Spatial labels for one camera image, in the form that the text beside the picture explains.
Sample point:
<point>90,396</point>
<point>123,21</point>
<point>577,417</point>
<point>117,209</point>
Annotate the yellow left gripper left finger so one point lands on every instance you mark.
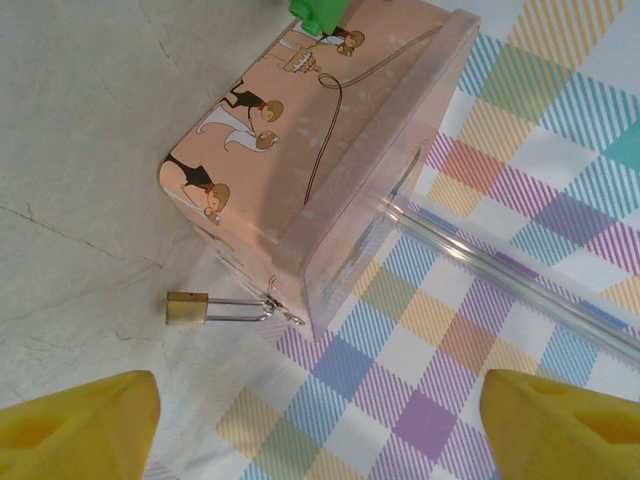
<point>75,430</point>

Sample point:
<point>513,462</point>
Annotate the clear plastic tube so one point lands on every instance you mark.
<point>500,265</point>

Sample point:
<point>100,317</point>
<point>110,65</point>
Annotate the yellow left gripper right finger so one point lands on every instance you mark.
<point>560,430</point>

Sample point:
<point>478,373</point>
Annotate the red and green toy block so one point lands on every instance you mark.
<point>320,12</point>

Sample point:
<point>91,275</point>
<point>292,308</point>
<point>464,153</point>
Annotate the brass padlock with steel shackle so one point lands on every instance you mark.
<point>187,309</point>

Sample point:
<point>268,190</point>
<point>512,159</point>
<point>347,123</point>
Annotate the pink cartoon wedding tin box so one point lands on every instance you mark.
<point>300,150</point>

